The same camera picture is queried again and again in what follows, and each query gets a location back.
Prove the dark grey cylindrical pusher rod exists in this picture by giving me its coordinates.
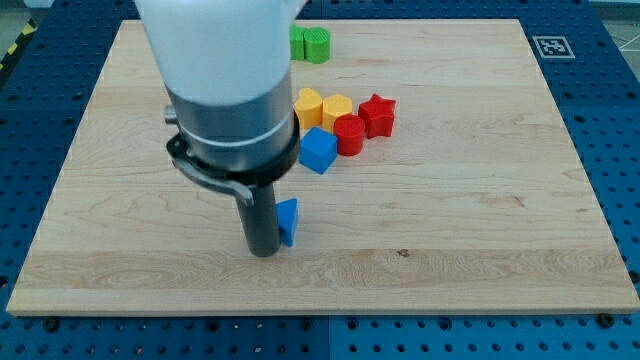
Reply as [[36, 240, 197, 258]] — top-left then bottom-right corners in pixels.
[[236, 184, 281, 257]]

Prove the blue triangle block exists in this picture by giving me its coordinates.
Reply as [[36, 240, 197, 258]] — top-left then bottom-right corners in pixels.
[[276, 198, 298, 247]]

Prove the green block behind arm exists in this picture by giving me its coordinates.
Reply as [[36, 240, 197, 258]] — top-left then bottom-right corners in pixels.
[[289, 23, 306, 61]]

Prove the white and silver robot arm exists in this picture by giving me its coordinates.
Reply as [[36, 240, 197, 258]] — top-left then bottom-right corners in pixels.
[[135, 0, 304, 257]]

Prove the blue cube block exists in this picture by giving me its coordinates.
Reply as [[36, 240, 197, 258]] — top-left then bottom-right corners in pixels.
[[299, 127, 337, 174]]

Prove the yellow heart block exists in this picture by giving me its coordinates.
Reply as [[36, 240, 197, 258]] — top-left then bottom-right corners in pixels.
[[294, 88, 323, 129]]

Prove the red cylinder block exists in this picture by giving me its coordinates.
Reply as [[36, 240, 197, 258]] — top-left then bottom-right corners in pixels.
[[333, 114, 365, 156]]

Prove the yellow hexagon block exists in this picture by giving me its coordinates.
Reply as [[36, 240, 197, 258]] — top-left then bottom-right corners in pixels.
[[321, 94, 353, 133]]

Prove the red star block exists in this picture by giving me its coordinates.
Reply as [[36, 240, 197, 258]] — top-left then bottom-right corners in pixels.
[[358, 94, 396, 139]]

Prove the green cylinder block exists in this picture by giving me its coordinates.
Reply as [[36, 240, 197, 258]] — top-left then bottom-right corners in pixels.
[[303, 27, 331, 64]]

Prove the light wooden board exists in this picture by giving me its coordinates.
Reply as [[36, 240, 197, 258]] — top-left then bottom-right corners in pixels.
[[7, 19, 639, 316]]

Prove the white fiducial marker tag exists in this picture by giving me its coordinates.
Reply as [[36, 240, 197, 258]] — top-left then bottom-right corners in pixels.
[[533, 35, 575, 60]]

